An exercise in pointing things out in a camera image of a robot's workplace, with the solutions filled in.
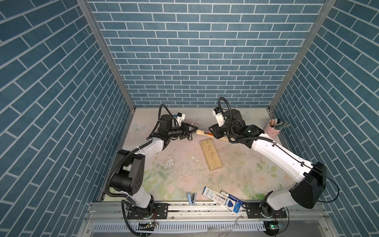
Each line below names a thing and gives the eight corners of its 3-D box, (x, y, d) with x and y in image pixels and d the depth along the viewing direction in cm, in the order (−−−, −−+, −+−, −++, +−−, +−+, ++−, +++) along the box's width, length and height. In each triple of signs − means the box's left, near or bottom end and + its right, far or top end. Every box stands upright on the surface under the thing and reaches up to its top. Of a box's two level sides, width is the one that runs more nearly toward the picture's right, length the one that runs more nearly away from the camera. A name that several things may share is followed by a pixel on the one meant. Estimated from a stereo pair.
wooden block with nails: (210, 171, 89) (210, 168, 86) (200, 143, 102) (200, 140, 99) (221, 168, 90) (222, 165, 87) (210, 140, 103) (211, 137, 100)
